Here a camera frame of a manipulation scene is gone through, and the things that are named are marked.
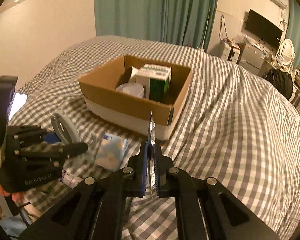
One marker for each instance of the green white medicine box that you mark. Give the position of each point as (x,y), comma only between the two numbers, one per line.
(155,80)

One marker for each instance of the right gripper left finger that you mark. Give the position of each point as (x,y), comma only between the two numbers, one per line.
(94,208)

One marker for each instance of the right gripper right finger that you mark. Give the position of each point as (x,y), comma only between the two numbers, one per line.
(205,208)

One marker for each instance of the black backpack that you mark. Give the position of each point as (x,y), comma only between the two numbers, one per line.
(282,81)

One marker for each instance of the clear cotton swab jar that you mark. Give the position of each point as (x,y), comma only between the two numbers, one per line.
(133,89)

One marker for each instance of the silver mini fridge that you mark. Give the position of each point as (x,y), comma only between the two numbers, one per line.
(251,58)

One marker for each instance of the blue tissue packet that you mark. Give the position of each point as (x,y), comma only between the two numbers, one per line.
(111,152)

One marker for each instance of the grey checkered bed cover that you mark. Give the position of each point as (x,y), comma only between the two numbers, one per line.
(235,126)

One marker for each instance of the black wall television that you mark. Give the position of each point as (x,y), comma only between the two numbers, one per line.
(263,29)

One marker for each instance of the person's left hand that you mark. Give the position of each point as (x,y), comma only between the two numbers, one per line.
(17,197)

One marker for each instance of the white tape roll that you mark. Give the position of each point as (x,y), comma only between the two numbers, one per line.
(64,128)

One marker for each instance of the smartphone with lit screen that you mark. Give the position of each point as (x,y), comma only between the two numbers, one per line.
(18,101)

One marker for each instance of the green curtain by wardrobe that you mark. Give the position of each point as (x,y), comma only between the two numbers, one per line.
(293,30)

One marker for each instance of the brown cardboard box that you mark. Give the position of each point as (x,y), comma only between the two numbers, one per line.
(129,112)

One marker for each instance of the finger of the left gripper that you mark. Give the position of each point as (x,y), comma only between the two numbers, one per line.
(31,135)
(57,152)

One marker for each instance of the large green curtain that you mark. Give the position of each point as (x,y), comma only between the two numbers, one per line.
(180,22)

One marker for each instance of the white suitcase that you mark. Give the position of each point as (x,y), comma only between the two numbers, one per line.
(229,52)

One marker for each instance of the silver blister pill pack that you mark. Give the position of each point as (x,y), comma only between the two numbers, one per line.
(151,143)

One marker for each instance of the white oval vanity mirror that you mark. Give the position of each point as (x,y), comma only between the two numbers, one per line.
(285,54)

